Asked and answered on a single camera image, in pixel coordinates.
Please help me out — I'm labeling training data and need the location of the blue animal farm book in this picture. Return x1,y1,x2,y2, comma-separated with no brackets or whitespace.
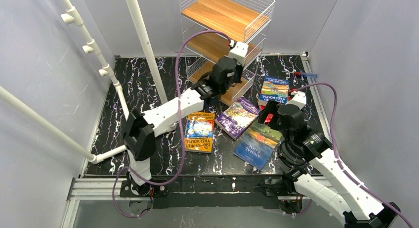
233,122,283,171

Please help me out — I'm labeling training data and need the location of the white wire wooden shelf rack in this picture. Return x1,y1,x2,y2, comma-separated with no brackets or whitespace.
179,0,276,106

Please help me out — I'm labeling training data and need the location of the orange 130-storey treehouse book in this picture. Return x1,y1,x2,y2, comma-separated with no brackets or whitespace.
184,112,215,153

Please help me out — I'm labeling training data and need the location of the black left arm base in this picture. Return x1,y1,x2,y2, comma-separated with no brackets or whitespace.
119,176,168,198

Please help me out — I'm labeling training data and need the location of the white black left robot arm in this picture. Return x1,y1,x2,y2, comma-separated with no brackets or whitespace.
122,56,245,186

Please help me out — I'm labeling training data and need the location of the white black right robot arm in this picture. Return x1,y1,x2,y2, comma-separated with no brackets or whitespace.
259,100,400,228

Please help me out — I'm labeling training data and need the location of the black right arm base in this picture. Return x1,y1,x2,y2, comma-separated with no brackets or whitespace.
255,176,312,217

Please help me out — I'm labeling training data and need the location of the blue 91-storey treehouse book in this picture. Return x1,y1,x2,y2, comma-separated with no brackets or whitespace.
258,75,290,109

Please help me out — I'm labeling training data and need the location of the purple 52-storey treehouse book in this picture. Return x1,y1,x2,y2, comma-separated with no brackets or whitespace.
215,97,260,140

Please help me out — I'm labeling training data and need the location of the blue red screwdriver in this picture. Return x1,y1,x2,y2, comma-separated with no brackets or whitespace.
282,71,318,78

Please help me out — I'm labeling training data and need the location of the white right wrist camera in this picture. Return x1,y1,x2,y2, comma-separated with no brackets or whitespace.
286,91,307,110

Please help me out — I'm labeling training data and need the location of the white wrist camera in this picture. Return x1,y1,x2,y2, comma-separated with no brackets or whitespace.
286,91,307,110
227,39,249,67

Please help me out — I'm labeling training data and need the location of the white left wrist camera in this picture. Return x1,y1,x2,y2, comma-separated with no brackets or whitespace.
227,39,249,67

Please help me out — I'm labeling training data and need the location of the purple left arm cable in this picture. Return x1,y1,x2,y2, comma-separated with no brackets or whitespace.
112,30,232,219

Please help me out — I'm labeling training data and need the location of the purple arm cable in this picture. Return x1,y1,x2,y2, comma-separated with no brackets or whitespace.
296,82,417,228
112,30,232,219

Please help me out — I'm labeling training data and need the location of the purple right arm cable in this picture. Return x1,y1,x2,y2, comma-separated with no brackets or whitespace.
296,82,417,228

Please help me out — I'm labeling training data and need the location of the white pvc pipe frame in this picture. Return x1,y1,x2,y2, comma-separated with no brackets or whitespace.
0,0,168,164

